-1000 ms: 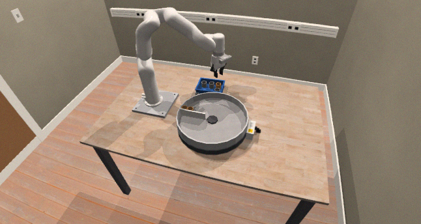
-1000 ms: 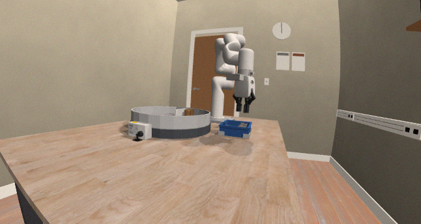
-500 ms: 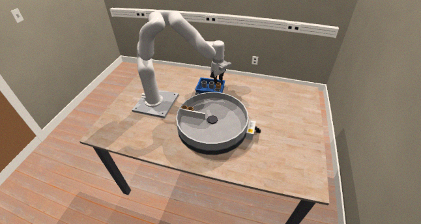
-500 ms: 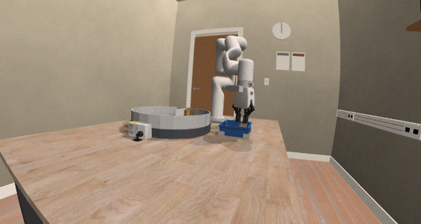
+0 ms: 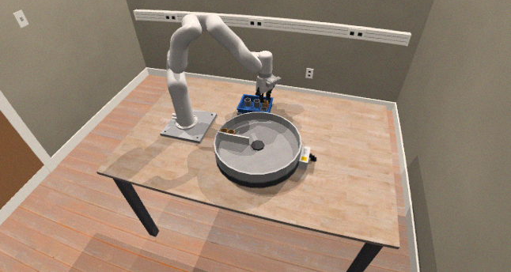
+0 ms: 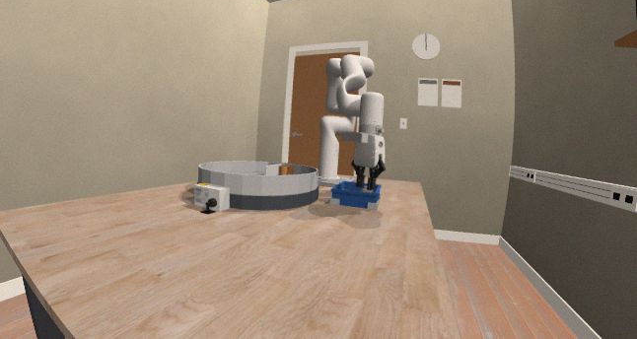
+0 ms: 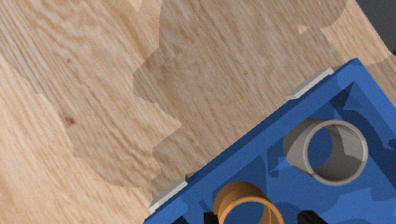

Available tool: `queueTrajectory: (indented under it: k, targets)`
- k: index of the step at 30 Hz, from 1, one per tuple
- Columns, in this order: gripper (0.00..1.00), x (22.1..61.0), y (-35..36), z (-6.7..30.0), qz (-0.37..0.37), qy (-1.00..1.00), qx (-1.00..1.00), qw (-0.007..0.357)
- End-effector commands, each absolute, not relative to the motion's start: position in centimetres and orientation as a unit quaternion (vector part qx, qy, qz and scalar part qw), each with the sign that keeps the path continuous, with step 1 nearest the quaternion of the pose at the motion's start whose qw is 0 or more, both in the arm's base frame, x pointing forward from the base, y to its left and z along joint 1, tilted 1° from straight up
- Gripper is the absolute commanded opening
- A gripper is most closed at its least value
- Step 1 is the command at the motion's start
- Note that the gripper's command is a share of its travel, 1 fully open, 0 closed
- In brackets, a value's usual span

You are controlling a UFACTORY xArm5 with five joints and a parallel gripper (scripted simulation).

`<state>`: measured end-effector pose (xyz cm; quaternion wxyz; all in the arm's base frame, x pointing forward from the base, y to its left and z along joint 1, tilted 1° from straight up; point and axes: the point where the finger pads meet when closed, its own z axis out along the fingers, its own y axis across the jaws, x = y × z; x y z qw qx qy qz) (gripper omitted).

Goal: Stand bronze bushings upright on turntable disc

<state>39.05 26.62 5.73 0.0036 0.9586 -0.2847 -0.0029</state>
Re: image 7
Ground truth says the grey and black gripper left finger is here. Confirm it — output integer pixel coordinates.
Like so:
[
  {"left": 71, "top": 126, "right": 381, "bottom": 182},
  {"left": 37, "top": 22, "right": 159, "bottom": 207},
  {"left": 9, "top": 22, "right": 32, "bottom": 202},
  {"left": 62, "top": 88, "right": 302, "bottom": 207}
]
[{"left": 203, "top": 212, "right": 219, "bottom": 224}]

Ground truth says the blue crate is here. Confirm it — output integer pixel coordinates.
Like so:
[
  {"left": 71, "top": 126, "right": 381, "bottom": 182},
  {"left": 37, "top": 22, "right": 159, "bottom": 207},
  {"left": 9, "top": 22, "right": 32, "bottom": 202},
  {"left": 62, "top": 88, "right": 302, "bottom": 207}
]
[{"left": 143, "top": 58, "right": 396, "bottom": 224}]

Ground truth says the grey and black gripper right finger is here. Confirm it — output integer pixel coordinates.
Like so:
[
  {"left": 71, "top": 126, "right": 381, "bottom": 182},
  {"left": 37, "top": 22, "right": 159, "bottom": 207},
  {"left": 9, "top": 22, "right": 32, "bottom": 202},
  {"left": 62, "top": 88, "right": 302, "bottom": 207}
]
[{"left": 297, "top": 210, "right": 328, "bottom": 224}]

